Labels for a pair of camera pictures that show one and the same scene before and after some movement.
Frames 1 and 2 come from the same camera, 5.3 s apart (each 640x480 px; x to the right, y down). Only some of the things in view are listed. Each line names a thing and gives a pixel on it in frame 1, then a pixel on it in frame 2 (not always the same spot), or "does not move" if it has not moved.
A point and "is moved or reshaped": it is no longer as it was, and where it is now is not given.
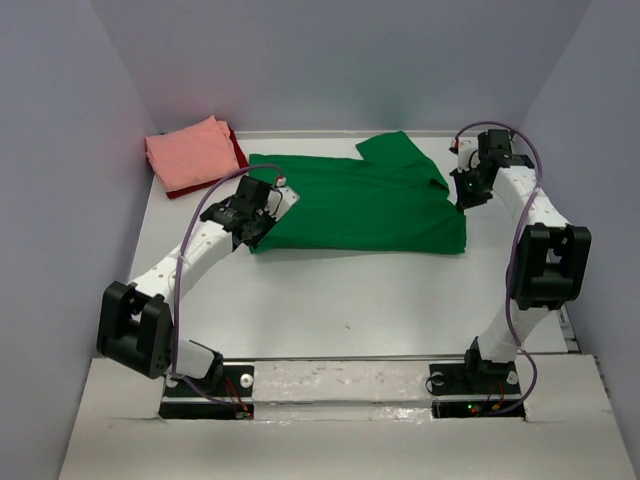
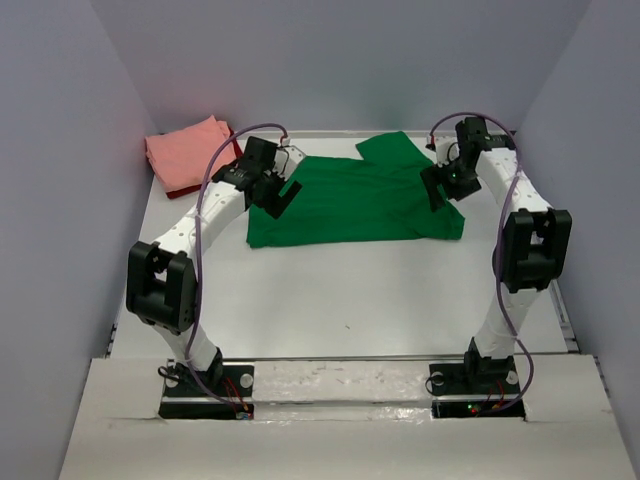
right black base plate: [475, 390] does not move
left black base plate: [228, 395] does not move
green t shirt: [388, 198] is moved or reshaped
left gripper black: [269, 223] to [274, 204]
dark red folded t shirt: [242, 161] does not move
